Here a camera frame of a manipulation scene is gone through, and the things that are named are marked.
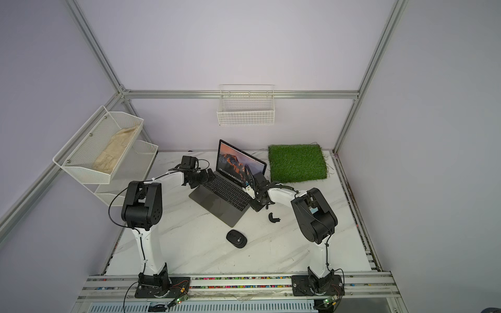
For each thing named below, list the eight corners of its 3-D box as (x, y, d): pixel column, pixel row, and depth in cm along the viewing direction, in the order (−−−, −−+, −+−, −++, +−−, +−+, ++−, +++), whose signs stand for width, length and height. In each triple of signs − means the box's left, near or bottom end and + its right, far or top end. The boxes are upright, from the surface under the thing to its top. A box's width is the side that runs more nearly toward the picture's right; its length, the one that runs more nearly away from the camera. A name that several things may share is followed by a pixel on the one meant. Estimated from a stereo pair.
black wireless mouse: (225, 239, 88) (224, 236, 85) (233, 229, 91) (232, 227, 88) (241, 251, 84) (241, 249, 82) (248, 241, 87) (248, 238, 85)
